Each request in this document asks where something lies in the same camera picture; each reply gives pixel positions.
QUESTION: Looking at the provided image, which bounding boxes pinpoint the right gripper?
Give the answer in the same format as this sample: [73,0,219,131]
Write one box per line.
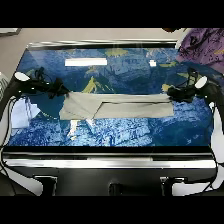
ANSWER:
[166,85,196,104]

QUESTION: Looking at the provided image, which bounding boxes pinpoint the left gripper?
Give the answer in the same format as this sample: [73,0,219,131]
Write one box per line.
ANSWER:
[48,77,71,100]

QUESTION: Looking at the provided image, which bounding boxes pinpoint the grey trousers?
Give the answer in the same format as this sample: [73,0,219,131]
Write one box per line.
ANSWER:
[58,92,175,121]

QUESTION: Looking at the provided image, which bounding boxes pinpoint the purple patterned garment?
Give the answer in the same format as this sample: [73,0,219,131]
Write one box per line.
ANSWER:
[175,28,224,77]

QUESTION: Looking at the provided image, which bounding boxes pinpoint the silver frame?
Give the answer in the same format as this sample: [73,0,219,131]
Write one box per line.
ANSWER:
[1,150,218,197]

